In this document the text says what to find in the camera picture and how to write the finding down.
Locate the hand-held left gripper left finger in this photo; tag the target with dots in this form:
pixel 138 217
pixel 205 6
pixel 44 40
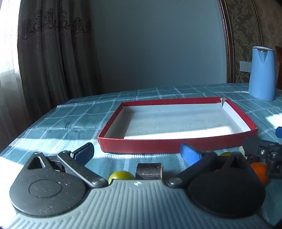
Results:
pixel 84 152

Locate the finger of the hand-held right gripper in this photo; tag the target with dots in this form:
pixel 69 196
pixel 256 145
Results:
pixel 279 132
pixel 264 149

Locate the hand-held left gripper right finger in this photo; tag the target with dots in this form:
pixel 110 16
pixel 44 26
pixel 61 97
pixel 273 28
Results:
pixel 190 154

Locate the orange mandarin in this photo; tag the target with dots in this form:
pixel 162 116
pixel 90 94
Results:
pixel 259 171

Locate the green tomato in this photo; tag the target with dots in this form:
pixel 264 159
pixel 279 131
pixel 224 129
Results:
pixel 121 175
pixel 225 154

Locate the red cardboard box tray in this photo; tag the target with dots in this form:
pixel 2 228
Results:
pixel 174 123

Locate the dark sugarcane piece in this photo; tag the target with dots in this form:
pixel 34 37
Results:
pixel 149 171

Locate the teal checked tablecloth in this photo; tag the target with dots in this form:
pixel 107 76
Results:
pixel 77 114

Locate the blue electric kettle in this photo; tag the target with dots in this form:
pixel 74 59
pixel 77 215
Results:
pixel 262 72

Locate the wooden chair back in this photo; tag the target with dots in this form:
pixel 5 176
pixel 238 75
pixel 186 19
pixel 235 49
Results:
pixel 279 66

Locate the brown patterned curtain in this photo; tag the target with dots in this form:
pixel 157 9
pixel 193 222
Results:
pixel 57 55

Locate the white sheer curtain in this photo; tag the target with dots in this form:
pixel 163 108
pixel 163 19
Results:
pixel 8 66

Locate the white wall switch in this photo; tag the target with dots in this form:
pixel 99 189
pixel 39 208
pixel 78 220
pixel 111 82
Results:
pixel 245 66

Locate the brown wooden wall frame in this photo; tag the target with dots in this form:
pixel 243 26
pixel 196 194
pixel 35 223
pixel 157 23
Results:
pixel 229 44

